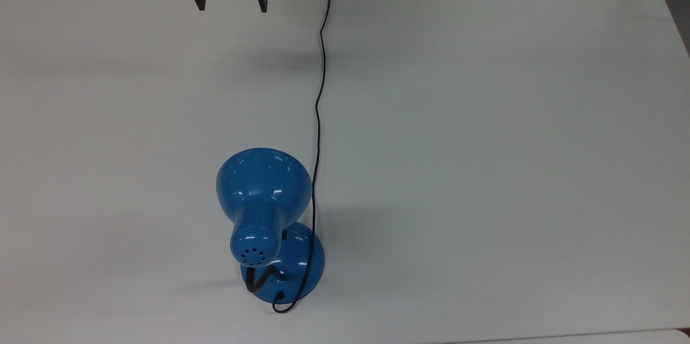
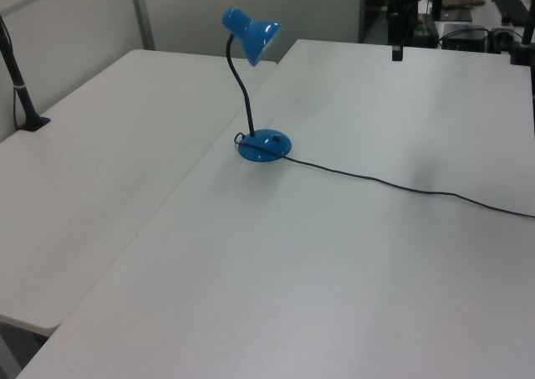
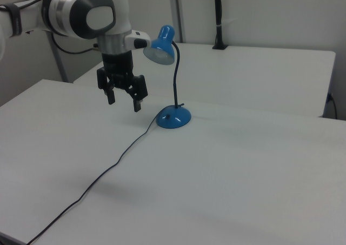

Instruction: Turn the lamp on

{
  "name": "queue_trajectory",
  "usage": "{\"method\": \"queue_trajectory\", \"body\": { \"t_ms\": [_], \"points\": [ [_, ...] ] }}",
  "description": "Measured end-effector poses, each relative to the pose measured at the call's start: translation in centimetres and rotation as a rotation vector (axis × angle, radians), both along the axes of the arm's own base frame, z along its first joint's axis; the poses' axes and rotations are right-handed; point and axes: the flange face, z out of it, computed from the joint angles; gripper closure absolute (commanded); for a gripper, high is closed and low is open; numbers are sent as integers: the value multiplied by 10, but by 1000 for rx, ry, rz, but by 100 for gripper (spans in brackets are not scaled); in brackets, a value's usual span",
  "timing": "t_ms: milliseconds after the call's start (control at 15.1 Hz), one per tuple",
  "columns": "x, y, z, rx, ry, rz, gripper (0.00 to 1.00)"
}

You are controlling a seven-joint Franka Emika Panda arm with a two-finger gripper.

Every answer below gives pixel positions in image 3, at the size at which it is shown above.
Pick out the thin black lamp cord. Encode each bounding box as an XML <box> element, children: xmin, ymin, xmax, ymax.
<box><xmin>26</xmin><ymin>116</ymin><xmax>158</xmax><ymax>245</ymax></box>

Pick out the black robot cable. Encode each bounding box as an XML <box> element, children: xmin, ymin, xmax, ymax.
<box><xmin>50</xmin><ymin>32</ymin><xmax>101</xmax><ymax>55</ymax></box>

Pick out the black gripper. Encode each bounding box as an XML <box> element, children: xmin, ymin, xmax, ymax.
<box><xmin>96</xmin><ymin>51</ymin><xmax>149</xmax><ymax>113</ymax></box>

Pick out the black cable behind table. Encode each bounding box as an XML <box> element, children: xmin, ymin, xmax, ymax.
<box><xmin>327</xmin><ymin>92</ymin><xmax>339</xmax><ymax>120</ymax></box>

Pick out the blue gooseneck desk lamp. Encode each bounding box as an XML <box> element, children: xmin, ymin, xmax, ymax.
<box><xmin>142</xmin><ymin>24</ymin><xmax>192</xmax><ymax>130</ymax></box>

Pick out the grey wall frame post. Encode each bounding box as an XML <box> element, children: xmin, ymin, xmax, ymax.
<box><xmin>46</xmin><ymin>30</ymin><xmax>69</xmax><ymax>83</ymax></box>
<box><xmin>169</xmin><ymin>0</ymin><xmax>185</xmax><ymax>43</ymax></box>

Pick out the black clamped pole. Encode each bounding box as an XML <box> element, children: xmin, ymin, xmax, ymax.
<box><xmin>211</xmin><ymin>0</ymin><xmax>229</xmax><ymax>50</ymax></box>

